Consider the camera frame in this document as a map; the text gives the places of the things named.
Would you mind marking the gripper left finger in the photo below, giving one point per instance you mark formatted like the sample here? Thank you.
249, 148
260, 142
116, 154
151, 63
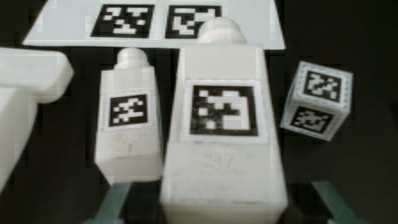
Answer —
112, 204

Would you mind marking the white tagged cube near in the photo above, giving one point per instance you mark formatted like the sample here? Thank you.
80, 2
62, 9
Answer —
318, 100

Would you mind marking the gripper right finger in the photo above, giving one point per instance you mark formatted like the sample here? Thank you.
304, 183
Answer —
341, 212

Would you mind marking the white chair back frame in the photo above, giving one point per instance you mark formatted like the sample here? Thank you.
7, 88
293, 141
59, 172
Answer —
36, 74

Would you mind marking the white chair leg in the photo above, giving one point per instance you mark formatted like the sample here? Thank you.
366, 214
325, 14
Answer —
128, 135
222, 184

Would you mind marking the white marker base plate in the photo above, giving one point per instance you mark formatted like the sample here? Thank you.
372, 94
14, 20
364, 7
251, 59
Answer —
149, 23

